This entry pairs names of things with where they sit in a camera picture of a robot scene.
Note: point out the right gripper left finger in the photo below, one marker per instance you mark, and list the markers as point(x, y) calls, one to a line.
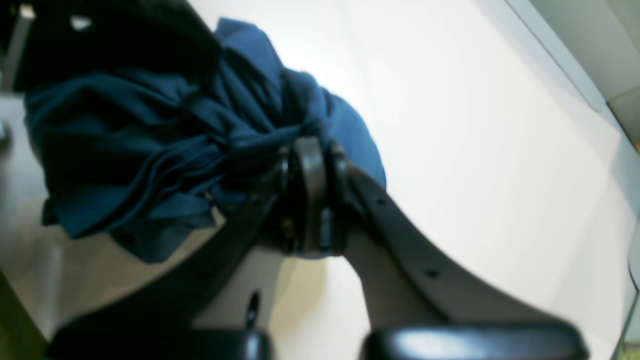
point(216, 304)

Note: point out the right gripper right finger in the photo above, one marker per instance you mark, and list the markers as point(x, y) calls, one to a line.
point(422, 305)

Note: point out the dark blue t-shirt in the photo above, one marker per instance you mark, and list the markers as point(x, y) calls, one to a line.
point(145, 156)

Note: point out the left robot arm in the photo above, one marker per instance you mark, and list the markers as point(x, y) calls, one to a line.
point(44, 41)

